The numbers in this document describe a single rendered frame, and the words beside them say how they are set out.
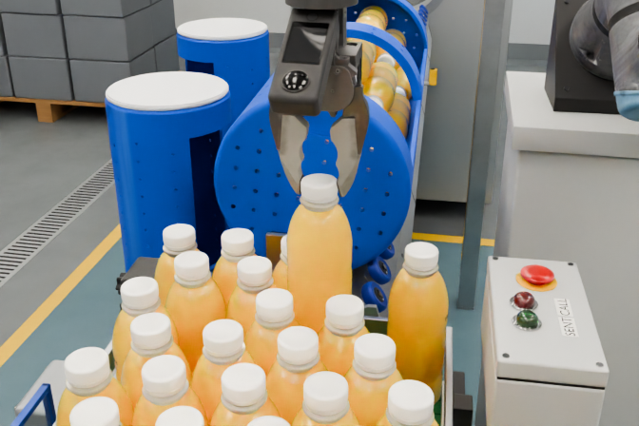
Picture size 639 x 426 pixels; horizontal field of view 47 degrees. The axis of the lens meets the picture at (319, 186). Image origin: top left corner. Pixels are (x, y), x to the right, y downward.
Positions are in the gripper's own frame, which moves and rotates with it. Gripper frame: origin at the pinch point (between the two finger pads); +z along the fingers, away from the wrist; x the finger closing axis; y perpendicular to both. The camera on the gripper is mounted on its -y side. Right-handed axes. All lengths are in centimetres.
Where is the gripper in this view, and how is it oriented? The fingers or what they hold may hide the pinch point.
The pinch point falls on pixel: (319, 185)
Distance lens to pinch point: 77.9
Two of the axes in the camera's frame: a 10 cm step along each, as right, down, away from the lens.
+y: 1.6, -4.1, 9.0
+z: 0.1, 9.1, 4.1
